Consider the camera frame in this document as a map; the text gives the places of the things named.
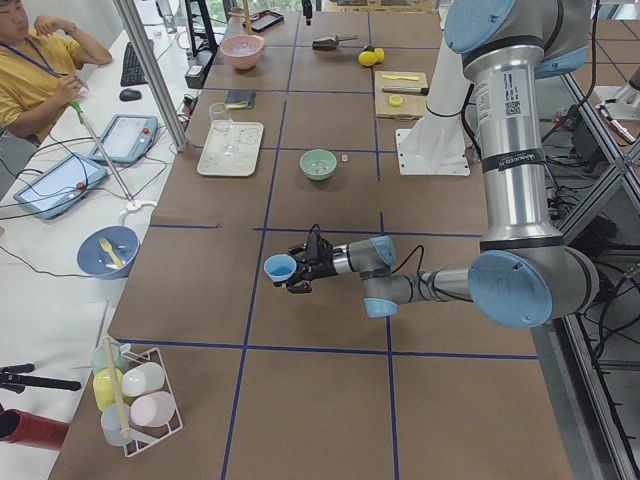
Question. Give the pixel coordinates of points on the black power box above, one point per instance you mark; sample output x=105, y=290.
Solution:
x=198, y=69

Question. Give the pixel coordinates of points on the light blue plastic cup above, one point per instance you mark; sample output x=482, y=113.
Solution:
x=280, y=267

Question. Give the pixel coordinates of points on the aluminium frame post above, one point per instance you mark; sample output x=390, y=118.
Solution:
x=136, y=32

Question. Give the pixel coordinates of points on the wooden cutting board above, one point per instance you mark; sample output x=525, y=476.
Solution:
x=413, y=107

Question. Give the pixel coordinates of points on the yellow cup in rack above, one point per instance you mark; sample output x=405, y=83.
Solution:
x=103, y=390

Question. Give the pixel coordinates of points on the ice cubes in green bowl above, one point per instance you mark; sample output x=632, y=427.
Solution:
x=319, y=168

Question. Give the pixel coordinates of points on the clear blue cup in rack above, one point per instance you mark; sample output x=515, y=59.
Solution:
x=111, y=427

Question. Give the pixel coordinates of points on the lemon half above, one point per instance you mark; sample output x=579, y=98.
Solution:
x=395, y=101

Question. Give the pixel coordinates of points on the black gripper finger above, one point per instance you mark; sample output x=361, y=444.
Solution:
x=300, y=253
x=296, y=284
x=307, y=11

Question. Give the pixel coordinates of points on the black tripod handle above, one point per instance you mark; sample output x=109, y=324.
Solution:
x=16, y=378

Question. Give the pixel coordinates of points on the red cylinder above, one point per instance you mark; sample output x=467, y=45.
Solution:
x=31, y=430

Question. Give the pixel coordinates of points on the black computer mouse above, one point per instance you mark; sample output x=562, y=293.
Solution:
x=130, y=94

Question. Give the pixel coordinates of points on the dark blue bowl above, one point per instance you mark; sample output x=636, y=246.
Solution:
x=93, y=261

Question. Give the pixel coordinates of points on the clear wine glass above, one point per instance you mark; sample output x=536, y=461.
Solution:
x=221, y=121

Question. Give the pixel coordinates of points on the green cup in rack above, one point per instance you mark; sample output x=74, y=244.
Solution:
x=99, y=358

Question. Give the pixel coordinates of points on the white wire cup rack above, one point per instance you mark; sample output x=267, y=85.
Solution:
x=143, y=438

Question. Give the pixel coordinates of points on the wooden round stand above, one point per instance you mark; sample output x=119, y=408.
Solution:
x=246, y=11

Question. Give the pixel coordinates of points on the black keyboard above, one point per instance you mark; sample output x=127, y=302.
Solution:
x=132, y=73

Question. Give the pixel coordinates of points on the pink cup in rack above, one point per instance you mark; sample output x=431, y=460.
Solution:
x=153, y=410

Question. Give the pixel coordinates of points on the yellow lemon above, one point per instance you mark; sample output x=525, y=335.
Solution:
x=367, y=58
x=380, y=55

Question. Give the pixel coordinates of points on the green bowl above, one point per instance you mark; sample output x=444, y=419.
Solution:
x=317, y=155

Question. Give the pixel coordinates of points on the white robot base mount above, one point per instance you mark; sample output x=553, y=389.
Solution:
x=435, y=145

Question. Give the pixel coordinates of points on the white cup in rack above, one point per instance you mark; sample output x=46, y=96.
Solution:
x=144, y=378

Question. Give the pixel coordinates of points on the blue teach pendant tablet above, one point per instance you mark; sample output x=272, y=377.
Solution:
x=59, y=188

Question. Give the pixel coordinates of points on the yellow plastic fork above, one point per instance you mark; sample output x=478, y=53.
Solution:
x=108, y=248

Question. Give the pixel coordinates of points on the seated person yellow shirt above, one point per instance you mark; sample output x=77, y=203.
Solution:
x=40, y=61

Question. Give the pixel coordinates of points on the metal ice scoop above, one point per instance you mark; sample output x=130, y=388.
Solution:
x=331, y=42

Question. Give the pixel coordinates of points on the green handled metal stick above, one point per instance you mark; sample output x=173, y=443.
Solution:
x=133, y=205

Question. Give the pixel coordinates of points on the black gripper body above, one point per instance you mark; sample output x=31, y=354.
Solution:
x=323, y=268

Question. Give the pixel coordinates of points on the pink bowl with ice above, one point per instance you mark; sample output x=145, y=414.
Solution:
x=243, y=51

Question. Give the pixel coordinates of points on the cream bear tray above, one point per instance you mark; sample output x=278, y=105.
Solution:
x=233, y=154

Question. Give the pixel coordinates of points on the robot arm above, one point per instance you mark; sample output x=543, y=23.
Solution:
x=525, y=273

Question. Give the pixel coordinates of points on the yellow plastic knife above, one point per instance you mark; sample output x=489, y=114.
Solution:
x=400, y=77

